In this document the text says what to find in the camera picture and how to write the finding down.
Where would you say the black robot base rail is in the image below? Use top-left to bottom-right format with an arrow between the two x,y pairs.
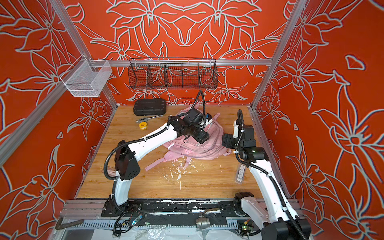
101,198 -> 250,226

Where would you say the black wire wall basket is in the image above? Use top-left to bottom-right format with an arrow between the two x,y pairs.
128,58 -> 219,90

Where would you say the rusty allen key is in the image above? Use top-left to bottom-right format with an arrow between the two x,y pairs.
55,217 -> 85,230

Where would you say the black plastic case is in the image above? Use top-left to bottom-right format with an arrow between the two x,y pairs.
133,99 -> 167,116

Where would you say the grey metal tool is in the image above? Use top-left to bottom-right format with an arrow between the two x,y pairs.
136,115 -> 163,123

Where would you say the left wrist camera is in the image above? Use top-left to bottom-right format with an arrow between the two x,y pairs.
205,113 -> 213,121

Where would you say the pink student backpack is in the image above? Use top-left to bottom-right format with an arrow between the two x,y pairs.
145,113 -> 231,171

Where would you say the white wire wall basket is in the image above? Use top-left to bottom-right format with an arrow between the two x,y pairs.
60,55 -> 112,97

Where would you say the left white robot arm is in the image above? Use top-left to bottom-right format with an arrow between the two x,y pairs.
103,90 -> 213,214

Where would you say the yellow tape roll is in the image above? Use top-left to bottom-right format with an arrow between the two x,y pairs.
139,122 -> 148,130

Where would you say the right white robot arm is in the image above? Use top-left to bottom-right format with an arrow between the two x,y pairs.
222,110 -> 312,240

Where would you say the metal pipe fitting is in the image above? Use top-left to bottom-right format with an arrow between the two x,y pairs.
196,218 -> 211,230

